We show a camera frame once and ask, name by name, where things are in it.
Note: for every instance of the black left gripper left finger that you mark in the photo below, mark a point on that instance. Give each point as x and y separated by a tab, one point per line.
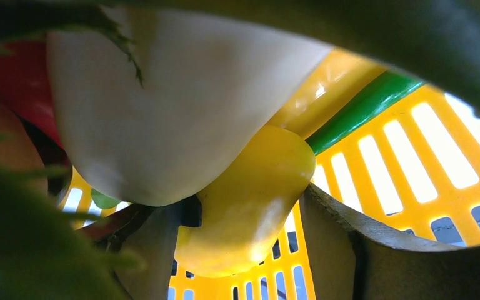
149	233

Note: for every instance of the white toy radish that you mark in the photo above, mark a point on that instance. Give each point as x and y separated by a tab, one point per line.
208	85

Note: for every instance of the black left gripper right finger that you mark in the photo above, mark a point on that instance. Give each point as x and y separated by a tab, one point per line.
352	256

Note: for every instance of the orange toy peach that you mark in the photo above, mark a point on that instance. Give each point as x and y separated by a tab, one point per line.
17	152

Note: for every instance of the yellow toy lemon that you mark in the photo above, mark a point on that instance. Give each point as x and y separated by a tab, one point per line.
246	207

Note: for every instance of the red toy bell pepper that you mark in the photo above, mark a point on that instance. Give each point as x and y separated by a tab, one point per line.
25	87

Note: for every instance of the orange toy pineapple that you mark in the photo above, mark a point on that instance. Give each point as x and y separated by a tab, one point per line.
41	255

